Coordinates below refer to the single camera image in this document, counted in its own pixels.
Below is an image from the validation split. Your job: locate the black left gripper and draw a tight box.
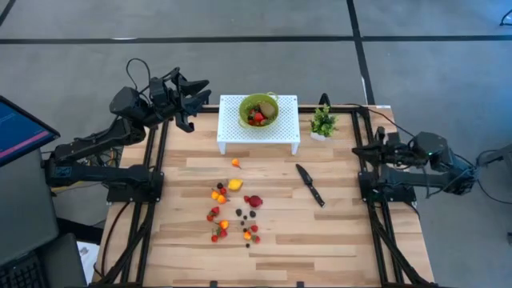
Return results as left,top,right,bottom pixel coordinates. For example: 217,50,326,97
150,71,213,134

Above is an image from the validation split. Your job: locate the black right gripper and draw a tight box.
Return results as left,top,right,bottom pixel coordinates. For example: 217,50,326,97
351,139,415,168

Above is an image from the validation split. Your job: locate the green colander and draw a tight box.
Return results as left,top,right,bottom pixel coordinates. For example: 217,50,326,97
238,91,281,130

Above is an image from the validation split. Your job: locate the green plant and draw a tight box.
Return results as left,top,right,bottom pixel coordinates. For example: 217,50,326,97
309,103,339,142

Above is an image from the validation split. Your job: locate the brown kiwi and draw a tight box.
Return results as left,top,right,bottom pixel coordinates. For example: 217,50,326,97
258,101,277,118

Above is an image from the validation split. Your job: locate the black kitchen knife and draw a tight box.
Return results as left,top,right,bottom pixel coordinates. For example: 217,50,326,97
294,162,327,209

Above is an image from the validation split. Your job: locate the white perforated riser shelf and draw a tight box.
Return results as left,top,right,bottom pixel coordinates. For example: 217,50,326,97
216,94,302,156

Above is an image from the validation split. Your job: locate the operator computer monitor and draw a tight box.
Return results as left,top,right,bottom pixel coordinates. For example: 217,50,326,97
0,94,62,168

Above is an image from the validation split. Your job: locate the white paper sheet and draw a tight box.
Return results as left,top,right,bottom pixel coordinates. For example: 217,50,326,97
75,242,101,281

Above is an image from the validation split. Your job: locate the black keyboard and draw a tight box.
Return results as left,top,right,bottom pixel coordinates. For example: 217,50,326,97
0,250,46,288

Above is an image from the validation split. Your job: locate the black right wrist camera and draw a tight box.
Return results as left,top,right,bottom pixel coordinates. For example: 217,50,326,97
374,126,402,148

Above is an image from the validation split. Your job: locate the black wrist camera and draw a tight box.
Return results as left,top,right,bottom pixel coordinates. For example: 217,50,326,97
374,126,402,148
150,76,174,103

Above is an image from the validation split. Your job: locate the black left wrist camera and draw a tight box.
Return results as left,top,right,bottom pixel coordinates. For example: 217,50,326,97
150,76,174,103

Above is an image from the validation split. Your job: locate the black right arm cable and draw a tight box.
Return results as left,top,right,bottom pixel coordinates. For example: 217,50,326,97
339,102,419,141

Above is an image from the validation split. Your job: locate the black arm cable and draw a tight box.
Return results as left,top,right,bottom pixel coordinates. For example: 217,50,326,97
339,102,419,141
126,58,177,94

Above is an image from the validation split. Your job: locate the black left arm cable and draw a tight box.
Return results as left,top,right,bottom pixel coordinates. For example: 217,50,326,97
126,58,177,94

